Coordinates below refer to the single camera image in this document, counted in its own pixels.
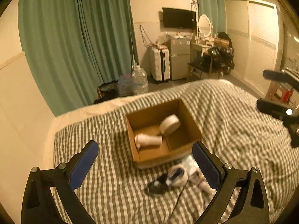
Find blue floral tissue pack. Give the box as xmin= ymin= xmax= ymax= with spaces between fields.
xmin=181 ymin=155 xmax=202 ymax=185

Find white sock navy cuff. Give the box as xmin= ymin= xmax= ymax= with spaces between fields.
xmin=145 ymin=164 xmax=189 ymax=196

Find white tape roll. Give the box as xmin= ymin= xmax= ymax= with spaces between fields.
xmin=159 ymin=114 xmax=181 ymax=136

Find small wooden stool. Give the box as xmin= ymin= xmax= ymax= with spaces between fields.
xmin=268 ymin=84 xmax=293 ymax=103

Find checkered bed cover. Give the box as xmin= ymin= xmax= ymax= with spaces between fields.
xmin=54 ymin=79 xmax=298 ymax=223

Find black garbage bag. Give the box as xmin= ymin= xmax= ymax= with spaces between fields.
xmin=202 ymin=46 xmax=235 ymax=75

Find white louvered wardrobe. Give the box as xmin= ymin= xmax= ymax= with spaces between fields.
xmin=225 ymin=0 xmax=279 ymax=96

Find wooden dressing table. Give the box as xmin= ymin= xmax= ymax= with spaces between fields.
xmin=190 ymin=36 xmax=229 ymax=61

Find white oval vanity mirror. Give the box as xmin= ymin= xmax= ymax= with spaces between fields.
xmin=197 ymin=14 xmax=213 ymax=38

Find green curtain by wardrobe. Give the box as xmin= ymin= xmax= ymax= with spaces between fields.
xmin=197 ymin=0 xmax=226 ymax=33

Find grey mini fridge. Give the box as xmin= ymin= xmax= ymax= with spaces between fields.
xmin=168 ymin=38 xmax=191 ymax=80

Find brown cardboard box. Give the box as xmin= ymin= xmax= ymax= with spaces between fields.
xmin=126 ymin=99 xmax=203 ymax=169

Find white suitcase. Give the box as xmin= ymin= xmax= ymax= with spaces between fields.
xmin=149 ymin=47 xmax=170 ymax=82

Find black bag on floor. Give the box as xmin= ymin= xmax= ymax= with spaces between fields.
xmin=93 ymin=80 xmax=119 ymax=105

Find clear water jug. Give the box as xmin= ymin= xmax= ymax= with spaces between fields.
xmin=132 ymin=63 xmax=149 ymax=95

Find large green curtain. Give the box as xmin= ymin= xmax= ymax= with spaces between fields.
xmin=18 ymin=0 xmax=138 ymax=116

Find black cable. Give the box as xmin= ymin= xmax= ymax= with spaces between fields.
xmin=167 ymin=178 xmax=190 ymax=220

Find black wall television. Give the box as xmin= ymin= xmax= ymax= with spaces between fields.
xmin=162 ymin=8 xmax=197 ymax=30

